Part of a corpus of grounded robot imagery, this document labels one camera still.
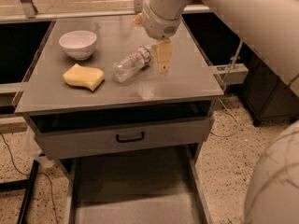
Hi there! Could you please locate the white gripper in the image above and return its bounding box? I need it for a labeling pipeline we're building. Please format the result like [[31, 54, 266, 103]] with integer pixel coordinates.
[[131, 1, 181, 74]]

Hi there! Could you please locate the clear plastic water bottle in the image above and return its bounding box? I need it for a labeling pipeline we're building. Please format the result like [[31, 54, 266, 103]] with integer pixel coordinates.
[[111, 45, 152, 83]]

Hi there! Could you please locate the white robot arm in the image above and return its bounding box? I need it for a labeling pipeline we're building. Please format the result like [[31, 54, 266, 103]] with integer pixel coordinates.
[[134, 0, 299, 224]]

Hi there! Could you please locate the grey drawer cabinet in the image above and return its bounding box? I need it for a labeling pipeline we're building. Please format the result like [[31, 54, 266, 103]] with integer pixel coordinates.
[[11, 12, 226, 180]]

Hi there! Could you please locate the grey top drawer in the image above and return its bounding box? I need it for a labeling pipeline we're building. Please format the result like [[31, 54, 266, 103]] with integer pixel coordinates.
[[35, 116, 214, 160]]

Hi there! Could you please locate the open grey lower drawer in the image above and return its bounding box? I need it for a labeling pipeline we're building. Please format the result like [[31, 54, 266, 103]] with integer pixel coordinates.
[[64, 146, 213, 224]]

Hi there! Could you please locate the white ceramic bowl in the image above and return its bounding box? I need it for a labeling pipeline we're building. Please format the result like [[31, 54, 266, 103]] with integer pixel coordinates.
[[59, 30, 97, 61]]

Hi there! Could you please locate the yellow sponge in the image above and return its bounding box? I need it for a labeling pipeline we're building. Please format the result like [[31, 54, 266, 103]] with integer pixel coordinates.
[[63, 63, 105, 91]]

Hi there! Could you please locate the black side cabinet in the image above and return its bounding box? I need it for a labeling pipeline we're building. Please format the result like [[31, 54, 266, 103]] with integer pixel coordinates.
[[183, 13, 299, 127]]

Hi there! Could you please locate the white power cable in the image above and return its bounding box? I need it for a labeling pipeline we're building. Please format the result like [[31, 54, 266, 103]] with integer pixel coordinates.
[[209, 39, 245, 139]]

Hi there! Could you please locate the metal bracket beam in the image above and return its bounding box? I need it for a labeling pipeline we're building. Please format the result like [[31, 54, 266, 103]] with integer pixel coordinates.
[[210, 63, 249, 85]]

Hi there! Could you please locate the black drawer handle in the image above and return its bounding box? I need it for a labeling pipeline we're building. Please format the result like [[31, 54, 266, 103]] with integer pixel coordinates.
[[116, 132, 145, 143]]

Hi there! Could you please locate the black floor cable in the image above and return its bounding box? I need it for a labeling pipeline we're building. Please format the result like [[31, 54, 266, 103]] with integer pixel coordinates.
[[0, 132, 59, 224]]

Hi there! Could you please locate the black metal floor frame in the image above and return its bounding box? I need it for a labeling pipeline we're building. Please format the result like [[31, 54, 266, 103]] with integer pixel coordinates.
[[0, 159, 41, 224]]

